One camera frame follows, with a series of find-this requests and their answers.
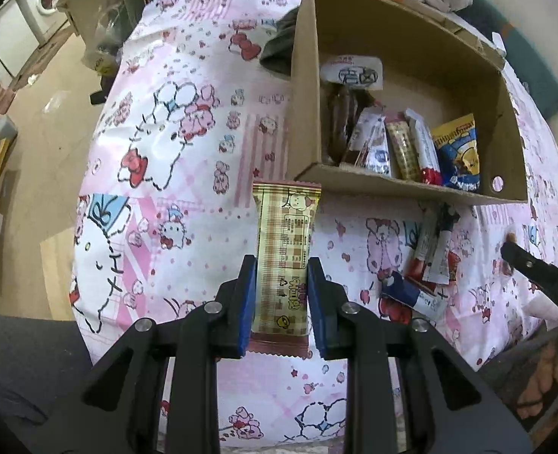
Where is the white blue snack bar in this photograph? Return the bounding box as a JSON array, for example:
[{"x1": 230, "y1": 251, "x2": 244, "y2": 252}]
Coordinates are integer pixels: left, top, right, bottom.
[{"x1": 404, "y1": 109, "x2": 442, "y2": 185}]

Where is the pink cartoon bed sheet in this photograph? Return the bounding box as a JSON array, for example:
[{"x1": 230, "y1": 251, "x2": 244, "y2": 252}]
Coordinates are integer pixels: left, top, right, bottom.
[{"x1": 70, "y1": 0, "x2": 558, "y2": 454}]

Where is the right hand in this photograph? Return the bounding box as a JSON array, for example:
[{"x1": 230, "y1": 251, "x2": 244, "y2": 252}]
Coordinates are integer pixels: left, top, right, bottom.
[{"x1": 516, "y1": 340, "x2": 558, "y2": 420}]

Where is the white washing machine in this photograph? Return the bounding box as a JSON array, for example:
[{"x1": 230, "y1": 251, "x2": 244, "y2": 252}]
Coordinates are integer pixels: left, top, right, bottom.
[{"x1": 17, "y1": 0, "x2": 68, "y2": 45}]

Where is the dark brown snack packet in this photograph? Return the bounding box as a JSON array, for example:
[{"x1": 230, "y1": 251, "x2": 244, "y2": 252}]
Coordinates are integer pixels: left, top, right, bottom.
[{"x1": 326, "y1": 84, "x2": 374, "y2": 165}]

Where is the white brown food packet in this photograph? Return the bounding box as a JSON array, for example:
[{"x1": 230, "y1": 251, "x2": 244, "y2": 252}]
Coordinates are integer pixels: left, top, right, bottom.
[{"x1": 320, "y1": 54, "x2": 384, "y2": 90}]

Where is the white kitchen cabinet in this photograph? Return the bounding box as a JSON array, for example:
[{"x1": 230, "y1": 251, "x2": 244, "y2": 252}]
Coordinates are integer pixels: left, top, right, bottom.
[{"x1": 0, "y1": 0, "x2": 39, "y2": 87}]

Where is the white red tube snack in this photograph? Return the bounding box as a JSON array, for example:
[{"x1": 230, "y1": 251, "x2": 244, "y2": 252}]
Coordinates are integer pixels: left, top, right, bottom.
[{"x1": 341, "y1": 107, "x2": 392, "y2": 177}]

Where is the dark cloth beside box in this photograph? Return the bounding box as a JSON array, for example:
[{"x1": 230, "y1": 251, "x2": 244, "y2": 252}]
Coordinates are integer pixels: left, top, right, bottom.
[{"x1": 259, "y1": 6, "x2": 299, "y2": 77}]

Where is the red small snack packet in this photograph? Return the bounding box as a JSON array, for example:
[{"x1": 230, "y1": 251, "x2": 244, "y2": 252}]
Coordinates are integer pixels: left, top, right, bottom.
[{"x1": 403, "y1": 202, "x2": 463, "y2": 287}]

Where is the beige plaid wafer packet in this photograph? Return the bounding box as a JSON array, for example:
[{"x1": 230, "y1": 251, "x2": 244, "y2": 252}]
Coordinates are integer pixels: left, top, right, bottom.
[{"x1": 384, "y1": 114, "x2": 422, "y2": 182}]

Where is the brown cardboard box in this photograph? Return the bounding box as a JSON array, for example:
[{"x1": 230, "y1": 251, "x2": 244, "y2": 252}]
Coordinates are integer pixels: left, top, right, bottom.
[{"x1": 286, "y1": 0, "x2": 527, "y2": 205}]

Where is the yellow blue snack packet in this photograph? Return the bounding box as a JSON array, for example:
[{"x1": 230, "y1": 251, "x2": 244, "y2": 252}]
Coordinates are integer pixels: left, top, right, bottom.
[{"x1": 431, "y1": 114, "x2": 480, "y2": 192}]

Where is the teal headboard cushion right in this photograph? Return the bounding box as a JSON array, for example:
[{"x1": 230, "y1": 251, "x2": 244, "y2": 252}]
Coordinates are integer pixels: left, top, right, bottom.
[{"x1": 457, "y1": 0, "x2": 558, "y2": 120}]

